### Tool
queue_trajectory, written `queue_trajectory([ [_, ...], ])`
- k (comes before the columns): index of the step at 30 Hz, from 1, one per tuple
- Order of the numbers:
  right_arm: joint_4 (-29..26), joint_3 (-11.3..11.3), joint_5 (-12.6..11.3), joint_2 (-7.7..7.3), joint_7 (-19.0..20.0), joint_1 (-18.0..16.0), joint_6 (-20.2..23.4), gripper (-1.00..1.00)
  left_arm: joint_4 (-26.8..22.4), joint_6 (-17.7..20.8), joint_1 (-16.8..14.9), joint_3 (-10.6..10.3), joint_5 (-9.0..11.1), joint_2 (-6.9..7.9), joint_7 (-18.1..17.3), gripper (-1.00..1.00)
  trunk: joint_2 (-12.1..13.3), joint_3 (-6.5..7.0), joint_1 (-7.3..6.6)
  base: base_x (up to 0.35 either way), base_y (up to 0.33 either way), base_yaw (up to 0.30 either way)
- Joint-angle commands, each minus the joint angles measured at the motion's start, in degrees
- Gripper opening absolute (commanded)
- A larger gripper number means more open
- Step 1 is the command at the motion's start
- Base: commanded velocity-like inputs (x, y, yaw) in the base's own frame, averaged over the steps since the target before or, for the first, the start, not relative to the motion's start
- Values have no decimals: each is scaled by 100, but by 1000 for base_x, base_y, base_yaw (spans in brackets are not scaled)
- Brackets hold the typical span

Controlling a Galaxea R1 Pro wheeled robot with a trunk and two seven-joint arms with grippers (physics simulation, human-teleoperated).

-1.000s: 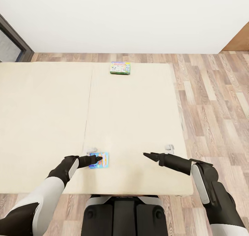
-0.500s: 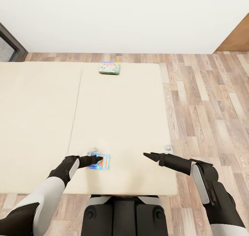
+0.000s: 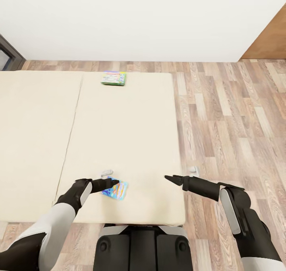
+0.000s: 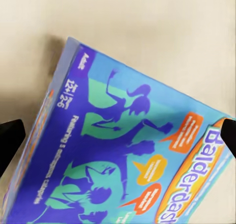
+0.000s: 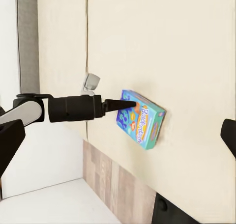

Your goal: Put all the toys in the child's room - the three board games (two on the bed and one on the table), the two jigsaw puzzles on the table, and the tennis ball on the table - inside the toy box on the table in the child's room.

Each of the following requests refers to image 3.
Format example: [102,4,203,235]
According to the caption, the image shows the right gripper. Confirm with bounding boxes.
[164,175,208,197]

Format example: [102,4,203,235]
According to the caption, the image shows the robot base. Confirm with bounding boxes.
[93,223,193,271]

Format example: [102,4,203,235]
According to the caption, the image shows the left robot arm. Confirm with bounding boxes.
[0,169,120,271]

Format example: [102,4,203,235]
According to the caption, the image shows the board game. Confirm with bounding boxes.
[102,181,128,201]
[101,71,127,86]

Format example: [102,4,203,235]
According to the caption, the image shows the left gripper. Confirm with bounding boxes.
[96,177,120,192]

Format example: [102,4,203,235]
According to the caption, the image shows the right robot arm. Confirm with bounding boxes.
[164,166,286,271]

